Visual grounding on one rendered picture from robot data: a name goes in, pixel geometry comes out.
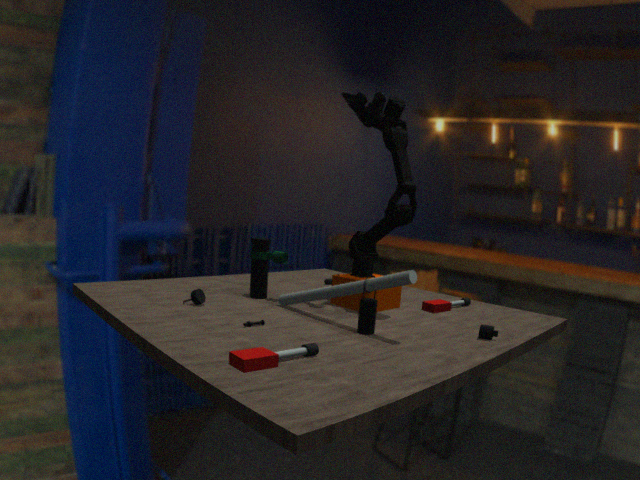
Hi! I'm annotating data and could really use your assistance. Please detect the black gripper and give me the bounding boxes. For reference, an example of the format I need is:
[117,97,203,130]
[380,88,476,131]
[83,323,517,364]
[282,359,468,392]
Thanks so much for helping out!
[342,92,384,129]

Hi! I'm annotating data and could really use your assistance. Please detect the green cup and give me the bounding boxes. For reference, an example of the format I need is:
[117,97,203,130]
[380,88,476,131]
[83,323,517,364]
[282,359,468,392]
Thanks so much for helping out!
[250,250,288,264]

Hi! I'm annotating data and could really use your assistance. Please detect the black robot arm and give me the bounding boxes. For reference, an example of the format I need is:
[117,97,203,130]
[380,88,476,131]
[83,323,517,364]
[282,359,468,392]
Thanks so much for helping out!
[349,92,417,278]

